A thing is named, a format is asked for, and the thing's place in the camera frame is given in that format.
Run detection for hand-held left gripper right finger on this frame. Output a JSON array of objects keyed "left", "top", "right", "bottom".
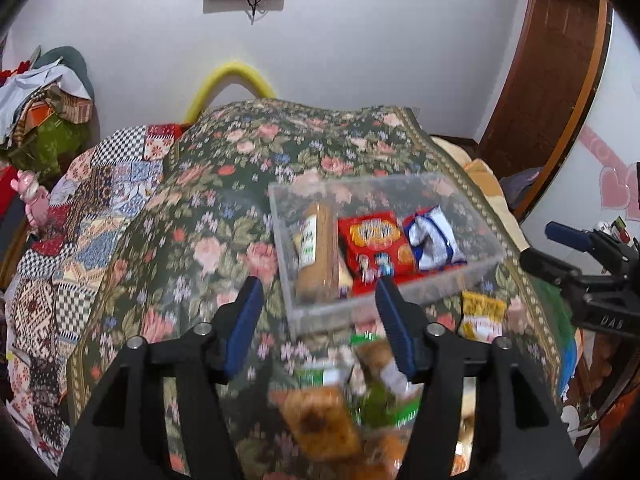
[{"left": 375, "top": 276, "right": 586, "bottom": 480}]

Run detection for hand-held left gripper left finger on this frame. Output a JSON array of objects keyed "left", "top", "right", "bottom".
[{"left": 57, "top": 276, "right": 265, "bottom": 480}]

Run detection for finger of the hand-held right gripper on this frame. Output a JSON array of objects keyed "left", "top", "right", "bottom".
[
  {"left": 519, "top": 249, "right": 583, "bottom": 287},
  {"left": 545, "top": 221, "right": 597, "bottom": 253}
]

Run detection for blue and white snack packet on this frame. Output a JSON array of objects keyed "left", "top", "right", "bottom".
[{"left": 403, "top": 204, "right": 467, "bottom": 272}]

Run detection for brown biscuit roll packet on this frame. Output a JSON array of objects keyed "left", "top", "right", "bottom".
[{"left": 295, "top": 202, "right": 342, "bottom": 303}]

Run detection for pile of clothes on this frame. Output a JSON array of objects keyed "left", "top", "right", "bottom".
[{"left": 0, "top": 45, "right": 96, "bottom": 181}]

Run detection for small orange snack packet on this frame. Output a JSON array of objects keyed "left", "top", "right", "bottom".
[{"left": 356, "top": 432, "right": 408, "bottom": 480}]

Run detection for pink plush toy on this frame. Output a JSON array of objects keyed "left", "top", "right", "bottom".
[{"left": 16, "top": 169, "right": 52, "bottom": 233}]

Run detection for floral blanket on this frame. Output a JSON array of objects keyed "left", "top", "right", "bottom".
[{"left": 65, "top": 100, "right": 571, "bottom": 480}]

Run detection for yellow and white snack packet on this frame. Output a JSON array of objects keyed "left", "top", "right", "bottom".
[{"left": 460, "top": 291, "right": 508, "bottom": 343}]

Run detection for white and green snack packet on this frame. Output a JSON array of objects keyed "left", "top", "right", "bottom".
[{"left": 294, "top": 362, "right": 352, "bottom": 392}]

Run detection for patchwork quilt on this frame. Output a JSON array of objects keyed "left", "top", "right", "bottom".
[{"left": 5, "top": 122, "right": 188, "bottom": 471}]

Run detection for orange pillow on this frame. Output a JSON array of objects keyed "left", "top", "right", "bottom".
[{"left": 432, "top": 135, "right": 531, "bottom": 251}]

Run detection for yellow foam tube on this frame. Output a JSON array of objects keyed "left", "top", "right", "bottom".
[{"left": 185, "top": 62, "right": 277, "bottom": 123}]

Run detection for clear plastic box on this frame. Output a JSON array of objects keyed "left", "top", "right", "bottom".
[{"left": 268, "top": 172, "right": 507, "bottom": 336}]

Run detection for wooden door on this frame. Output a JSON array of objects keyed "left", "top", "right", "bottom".
[{"left": 477, "top": 0, "right": 613, "bottom": 221}]

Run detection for pink heart wall decals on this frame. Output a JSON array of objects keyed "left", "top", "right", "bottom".
[{"left": 580, "top": 127, "right": 640, "bottom": 223}]

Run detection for orange cookie packet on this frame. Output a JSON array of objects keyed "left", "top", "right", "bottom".
[{"left": 279, "top": 385, "right": 362, "bottom": 462}]

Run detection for red cartoon snack box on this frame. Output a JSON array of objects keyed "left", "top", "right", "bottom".
[{"left": 337, "top": 210, "right": 418, "bottom": 297}]

